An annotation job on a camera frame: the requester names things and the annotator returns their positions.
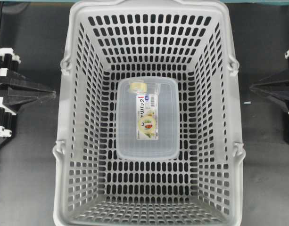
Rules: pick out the grey plastic shopping basket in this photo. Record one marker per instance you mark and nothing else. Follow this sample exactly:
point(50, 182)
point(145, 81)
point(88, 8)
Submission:
point(189, 41)

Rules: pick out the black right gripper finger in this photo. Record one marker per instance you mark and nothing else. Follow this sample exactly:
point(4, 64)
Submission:
point(274, 88)

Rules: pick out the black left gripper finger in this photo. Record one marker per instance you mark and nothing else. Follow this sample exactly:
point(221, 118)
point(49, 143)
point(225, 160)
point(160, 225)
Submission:
point(15, 98)
point(16, 80)

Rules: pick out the clear cellophane tape roll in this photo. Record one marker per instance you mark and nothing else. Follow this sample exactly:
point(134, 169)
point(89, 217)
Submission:
point(138, 87)

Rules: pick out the clear plastic food container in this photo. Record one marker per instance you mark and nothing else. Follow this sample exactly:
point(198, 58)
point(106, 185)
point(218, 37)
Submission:
point(148, 124)

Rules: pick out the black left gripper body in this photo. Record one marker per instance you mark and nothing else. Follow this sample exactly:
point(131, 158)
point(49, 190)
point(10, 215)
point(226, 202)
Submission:
point(9, 61)

